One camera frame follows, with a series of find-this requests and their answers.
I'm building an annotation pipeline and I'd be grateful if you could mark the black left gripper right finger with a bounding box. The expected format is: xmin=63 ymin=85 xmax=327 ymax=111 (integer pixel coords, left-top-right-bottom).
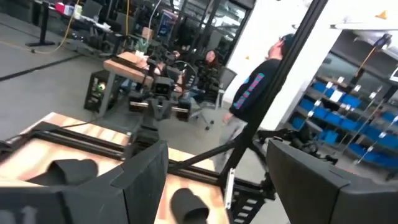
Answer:
xmin=266 ymin=139 xmax=398 ymax=224

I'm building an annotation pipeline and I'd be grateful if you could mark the shelf rack with blue bins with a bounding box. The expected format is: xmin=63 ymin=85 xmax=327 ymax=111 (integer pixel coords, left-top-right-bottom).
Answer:
xmin=289 ymin=73 xmax=398 ymax=170

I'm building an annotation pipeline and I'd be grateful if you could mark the black aluminium rig frame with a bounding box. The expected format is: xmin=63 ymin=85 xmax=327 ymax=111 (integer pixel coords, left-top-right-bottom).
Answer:
xmin=0 ymin=0 xmax=329 ymax=224

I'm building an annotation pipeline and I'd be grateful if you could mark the black slide sandal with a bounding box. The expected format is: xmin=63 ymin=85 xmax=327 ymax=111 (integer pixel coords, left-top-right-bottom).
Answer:
xmin=170 ymin=187 xmax=210 ymax=224
xmin=26 ymin=158 xmax=99 ymax=187

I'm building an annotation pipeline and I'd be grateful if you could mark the computer tower green light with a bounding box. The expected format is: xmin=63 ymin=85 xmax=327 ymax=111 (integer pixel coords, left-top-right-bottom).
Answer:
xmin=83 ymin=70 xmax=110 ymax=113

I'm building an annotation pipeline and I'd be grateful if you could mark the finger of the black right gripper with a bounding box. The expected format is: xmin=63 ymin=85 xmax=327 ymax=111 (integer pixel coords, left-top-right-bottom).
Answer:
xmin=160 ymin=96 xmax=172 ymax=121
xmin=150 ymin=96 xmax=162 ymax=121

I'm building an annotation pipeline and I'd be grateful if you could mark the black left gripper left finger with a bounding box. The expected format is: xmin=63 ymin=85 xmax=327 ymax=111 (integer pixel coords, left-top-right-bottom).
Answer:
xmin=0 ymin=139 xmax=170 ymax=224

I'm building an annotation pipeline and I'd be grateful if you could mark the silver frame bracket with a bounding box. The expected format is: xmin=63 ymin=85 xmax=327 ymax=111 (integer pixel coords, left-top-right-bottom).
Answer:
xmin=224 ymin=167 xmax=236 ymax=210

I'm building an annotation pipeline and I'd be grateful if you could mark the person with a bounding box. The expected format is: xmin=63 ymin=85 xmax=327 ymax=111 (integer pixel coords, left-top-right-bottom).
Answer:
xmin=185 ymin=49 xmax=225 ymax=103
xmin=213 ymin=33 xmax=295 ymax=172

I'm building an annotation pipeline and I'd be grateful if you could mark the gray office chair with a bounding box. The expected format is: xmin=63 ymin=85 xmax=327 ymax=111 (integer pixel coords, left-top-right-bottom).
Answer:
xmin=189 ymin=67 xmax=238 ymax=131

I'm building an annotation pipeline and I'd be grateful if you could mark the black floor stand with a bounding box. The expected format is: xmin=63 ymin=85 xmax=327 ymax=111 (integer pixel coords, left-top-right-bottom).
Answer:
xmin=25 ymin=0 xmax=56 ymax=47

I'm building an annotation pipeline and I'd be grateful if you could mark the yellow cable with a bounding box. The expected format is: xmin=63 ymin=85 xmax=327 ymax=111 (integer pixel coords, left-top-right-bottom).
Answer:
xmin=30 ymin=0 xmax=82 ymax=55

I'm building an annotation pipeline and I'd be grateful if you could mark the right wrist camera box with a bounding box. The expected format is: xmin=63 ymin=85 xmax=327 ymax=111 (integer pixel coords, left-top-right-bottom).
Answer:
xmin=154 ymin=76 xmax=175 ymax=98

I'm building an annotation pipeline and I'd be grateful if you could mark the wooden top table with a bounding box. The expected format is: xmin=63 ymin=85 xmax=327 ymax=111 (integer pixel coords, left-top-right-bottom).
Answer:
xmin=103 ymin=51 xmax=155 ymax=118

